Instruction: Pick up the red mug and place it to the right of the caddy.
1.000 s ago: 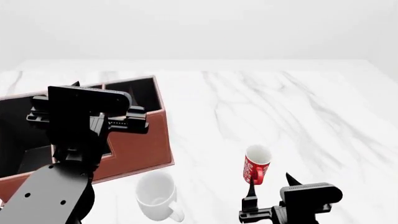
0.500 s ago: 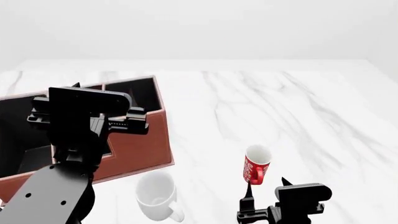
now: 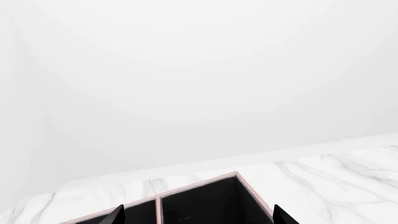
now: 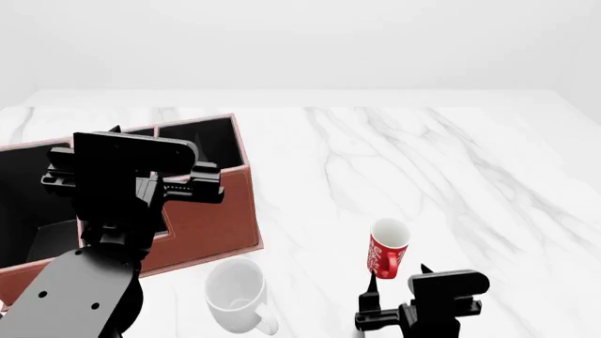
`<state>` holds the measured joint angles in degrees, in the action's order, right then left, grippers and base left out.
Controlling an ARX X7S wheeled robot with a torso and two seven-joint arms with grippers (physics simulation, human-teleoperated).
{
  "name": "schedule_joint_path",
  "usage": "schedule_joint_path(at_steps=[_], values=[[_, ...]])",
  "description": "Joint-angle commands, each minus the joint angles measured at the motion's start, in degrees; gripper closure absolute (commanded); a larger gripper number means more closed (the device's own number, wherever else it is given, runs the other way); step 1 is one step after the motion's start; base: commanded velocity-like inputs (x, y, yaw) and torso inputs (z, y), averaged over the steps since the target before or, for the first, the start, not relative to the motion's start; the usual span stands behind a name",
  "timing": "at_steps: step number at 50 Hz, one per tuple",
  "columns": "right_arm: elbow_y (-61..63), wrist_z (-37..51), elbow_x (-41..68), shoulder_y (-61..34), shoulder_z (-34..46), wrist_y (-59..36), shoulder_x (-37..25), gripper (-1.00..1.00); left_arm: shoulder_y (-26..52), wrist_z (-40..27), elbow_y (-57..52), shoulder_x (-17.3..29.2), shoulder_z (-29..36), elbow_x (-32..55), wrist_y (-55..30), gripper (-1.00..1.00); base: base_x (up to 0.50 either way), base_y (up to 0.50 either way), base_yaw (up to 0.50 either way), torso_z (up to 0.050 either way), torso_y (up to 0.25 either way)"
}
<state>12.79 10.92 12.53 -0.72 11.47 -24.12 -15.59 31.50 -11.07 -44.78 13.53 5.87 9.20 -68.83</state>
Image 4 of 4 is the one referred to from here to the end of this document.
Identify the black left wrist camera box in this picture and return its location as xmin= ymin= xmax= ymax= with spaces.
xmin=72 ymin=131 xmax=199 ymax=177

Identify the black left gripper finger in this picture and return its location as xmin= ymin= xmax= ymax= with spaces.
xmin=189 ymin=133 xmax=226 ymax=205
xmin=40 ymin=124 xmax=123 ymax=199

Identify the white ceramic mug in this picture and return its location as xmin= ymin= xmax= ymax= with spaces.
xmin=203 ymin=256 xmax=281 ymax=336

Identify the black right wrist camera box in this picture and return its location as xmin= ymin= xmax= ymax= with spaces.
xmin=407 ymin=268 xmax=491 ymax=304

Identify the red mug white pattern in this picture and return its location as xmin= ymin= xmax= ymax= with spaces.
xmin=364 ymin=217 xmax=411 ymax=281

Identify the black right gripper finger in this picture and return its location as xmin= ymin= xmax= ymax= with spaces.
xmin=358 ymin=271 xmax=382 ymax=315
xmin=419 ymin=262 xmax=484 ymax=317

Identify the brown leather caddy black interior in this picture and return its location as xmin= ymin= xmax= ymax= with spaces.
xmin=0 ymin=112 xmax=266 ymax=315

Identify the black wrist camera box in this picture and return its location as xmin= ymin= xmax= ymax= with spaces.
xmin=407 ymin=268 xmax=491 ymax=304
xmin=72 ymin=131 xmax=199 ymax=177

